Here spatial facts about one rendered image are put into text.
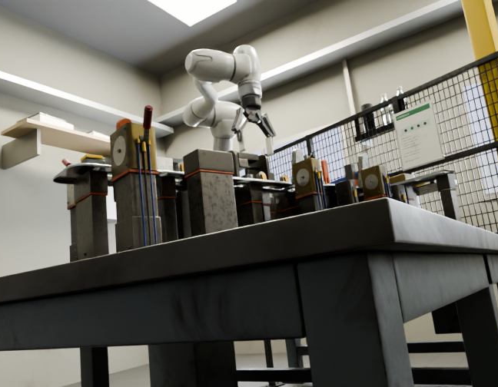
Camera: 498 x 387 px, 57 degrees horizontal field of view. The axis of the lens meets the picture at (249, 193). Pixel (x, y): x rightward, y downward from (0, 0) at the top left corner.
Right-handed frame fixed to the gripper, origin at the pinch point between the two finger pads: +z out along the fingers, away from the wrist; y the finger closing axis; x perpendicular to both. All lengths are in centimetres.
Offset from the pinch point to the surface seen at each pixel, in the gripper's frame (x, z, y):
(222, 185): -20.6, 20.8, -33.4
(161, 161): 11.6, 4.4, -33.5
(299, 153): -15.4, 5.5, 5.8
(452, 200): -40, 26, 60
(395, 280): -91, 51, -66
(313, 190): -21.5, 20.5, 3.4
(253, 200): -5.8, 20.9, -9.3
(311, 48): 154, -186, 234
